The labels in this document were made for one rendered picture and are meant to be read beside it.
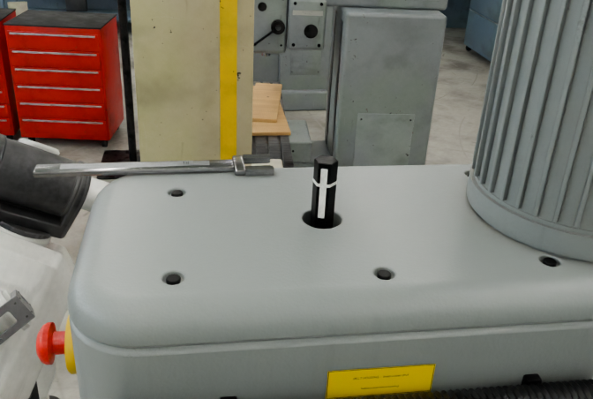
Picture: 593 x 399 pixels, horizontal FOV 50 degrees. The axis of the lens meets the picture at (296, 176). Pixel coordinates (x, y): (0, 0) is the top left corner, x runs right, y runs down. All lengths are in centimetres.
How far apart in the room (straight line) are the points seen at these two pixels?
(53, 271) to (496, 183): 65
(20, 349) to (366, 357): 60
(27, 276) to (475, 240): 65
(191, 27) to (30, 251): 142
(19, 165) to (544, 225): 72
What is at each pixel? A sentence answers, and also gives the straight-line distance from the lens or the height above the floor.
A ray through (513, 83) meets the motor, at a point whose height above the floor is 203.
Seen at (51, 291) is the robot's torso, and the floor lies 161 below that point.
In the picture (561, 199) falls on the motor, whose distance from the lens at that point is 58.
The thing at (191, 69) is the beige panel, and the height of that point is 151.
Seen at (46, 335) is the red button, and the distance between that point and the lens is 66.
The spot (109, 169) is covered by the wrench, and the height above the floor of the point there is 190.
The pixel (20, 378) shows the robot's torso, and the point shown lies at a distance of 103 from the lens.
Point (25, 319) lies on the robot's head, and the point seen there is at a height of 166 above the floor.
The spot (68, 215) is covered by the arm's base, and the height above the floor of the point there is 169.
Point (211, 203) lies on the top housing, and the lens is 62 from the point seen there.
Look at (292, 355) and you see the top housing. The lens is 51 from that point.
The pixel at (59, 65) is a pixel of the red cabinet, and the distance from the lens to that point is 532.
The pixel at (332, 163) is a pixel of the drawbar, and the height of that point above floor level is 195.
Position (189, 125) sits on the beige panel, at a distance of 240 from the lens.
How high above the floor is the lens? 219
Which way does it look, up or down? 26 degrees down
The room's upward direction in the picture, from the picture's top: 3 degrees clockwise
